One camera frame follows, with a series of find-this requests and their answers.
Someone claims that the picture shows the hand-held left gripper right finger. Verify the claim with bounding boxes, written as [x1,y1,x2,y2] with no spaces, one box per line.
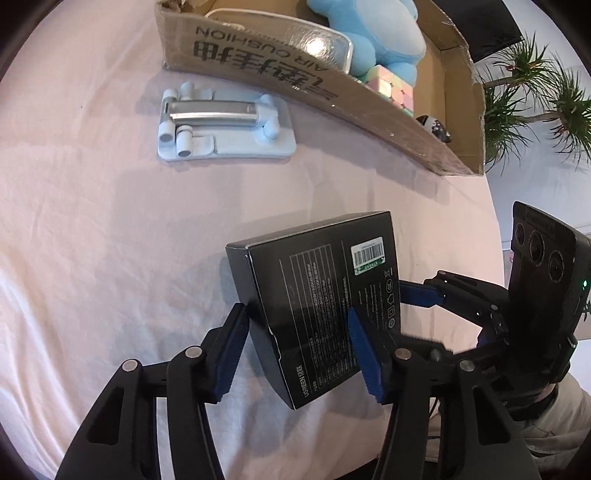
[347,308,541,480]

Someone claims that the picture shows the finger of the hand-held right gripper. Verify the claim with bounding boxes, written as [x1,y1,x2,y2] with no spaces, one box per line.
[399,271,509,333]
[401,335,490,375]

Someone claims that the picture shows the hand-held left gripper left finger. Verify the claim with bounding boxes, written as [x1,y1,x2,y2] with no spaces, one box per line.
[55,302,250,480]

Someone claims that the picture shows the black product box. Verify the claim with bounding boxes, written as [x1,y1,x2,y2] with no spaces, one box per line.
[225,211,402,411]

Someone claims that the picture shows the round black toy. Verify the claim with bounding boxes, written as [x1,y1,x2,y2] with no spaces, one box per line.
[416,115,451,145]

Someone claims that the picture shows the pastel puzzle cube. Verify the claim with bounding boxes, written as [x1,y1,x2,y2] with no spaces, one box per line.
[360,65,416,116]

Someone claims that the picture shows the cardboard box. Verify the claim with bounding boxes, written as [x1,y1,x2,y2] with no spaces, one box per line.
[154,0,486,177]

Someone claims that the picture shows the blue plush toy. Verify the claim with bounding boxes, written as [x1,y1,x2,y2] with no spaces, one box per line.
[307,0,428,86]

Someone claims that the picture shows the person's right forearm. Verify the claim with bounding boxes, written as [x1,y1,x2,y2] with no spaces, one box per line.
[503,371,591,460]

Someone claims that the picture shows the pink tablecloth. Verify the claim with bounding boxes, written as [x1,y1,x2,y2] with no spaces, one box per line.
[0,0,509,480]

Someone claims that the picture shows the green potted plant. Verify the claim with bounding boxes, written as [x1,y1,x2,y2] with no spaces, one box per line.
[475,34,591,176]

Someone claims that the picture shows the light blue phone stand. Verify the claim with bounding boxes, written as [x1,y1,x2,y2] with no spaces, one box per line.
[156,82,297,162]

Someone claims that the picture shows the black monitor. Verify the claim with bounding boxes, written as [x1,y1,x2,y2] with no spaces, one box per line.
[434,0,525,61]

